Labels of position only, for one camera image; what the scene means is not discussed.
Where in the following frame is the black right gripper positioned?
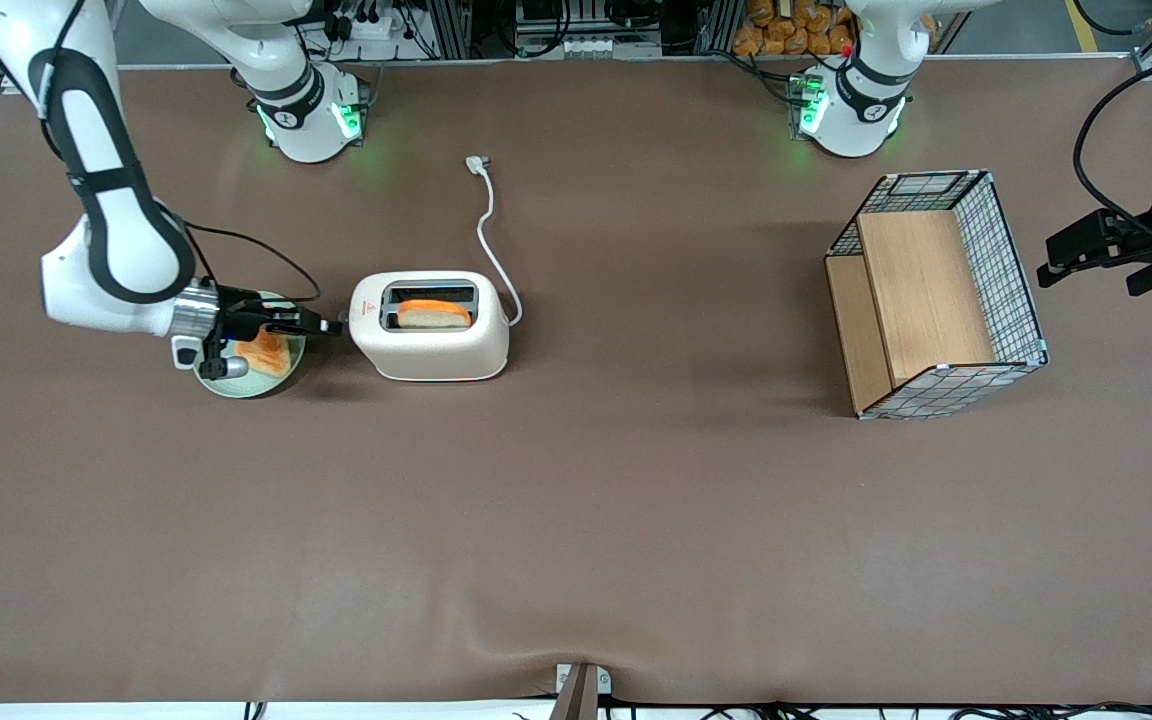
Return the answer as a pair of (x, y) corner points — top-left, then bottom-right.
(202, 286), (344, 364)

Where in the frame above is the white two-slot toaster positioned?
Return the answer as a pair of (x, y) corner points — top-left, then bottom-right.
(336, 270), (512, 383)

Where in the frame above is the triangular orange toast piece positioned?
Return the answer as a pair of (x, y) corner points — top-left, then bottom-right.
(223, 331), (294, 379)

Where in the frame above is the pale green round plate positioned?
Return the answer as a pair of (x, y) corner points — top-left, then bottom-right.
(194, 291), (308, 400)

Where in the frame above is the bread slice with orange crust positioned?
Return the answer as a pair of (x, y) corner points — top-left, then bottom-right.
(395, 298), (474, 330)

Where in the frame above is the white power strip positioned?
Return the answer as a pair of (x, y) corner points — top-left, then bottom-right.
(321, 0), (419, 43)

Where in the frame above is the brown table mat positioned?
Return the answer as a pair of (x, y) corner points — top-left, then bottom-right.
(0, 54), (1152, 707)

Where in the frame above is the bag of orange bread rolls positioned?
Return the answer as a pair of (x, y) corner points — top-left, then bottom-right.
(732, 0), (859, 58)

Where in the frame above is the black electronics box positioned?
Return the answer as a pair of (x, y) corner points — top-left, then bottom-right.
(513, 0), (673, 58)

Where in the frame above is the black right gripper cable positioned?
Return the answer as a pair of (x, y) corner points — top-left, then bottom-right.
(36, 0), (323, 331)

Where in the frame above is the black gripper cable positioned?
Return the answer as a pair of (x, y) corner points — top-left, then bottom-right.
(1073, 48), (1152, 233)
(36, 0), (323, 331)

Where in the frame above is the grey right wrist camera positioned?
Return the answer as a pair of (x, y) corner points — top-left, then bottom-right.
(172, 337), (251, 383)

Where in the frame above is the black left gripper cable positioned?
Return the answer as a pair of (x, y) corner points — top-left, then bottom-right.
(1073, 48), (1152, 233)

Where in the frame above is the wire basket with wooden shelf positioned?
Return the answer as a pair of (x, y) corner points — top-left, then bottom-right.
(824, 169), (1050, 421)

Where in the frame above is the white toaster power cable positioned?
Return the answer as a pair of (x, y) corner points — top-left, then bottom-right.
(464, 154), (525, 329)

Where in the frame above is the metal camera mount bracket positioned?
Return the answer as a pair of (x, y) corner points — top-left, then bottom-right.
(550, 661), (613, 720)

